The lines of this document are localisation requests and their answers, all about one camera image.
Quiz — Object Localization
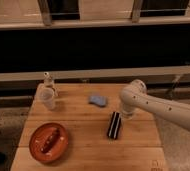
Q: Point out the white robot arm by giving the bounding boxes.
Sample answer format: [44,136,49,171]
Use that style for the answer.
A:
[119,79,190,131]

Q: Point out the blue sponge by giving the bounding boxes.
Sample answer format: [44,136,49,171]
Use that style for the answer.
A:
[89,95,107,107]

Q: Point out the hot dog sausage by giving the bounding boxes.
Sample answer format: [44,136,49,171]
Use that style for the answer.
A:
[41,129,60,153]

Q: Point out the clear plastic cup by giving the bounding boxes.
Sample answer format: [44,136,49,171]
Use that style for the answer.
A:
[39,88,56,110]

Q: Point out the orange plate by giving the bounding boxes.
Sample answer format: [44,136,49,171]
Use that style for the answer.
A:
[29,123,68,164]

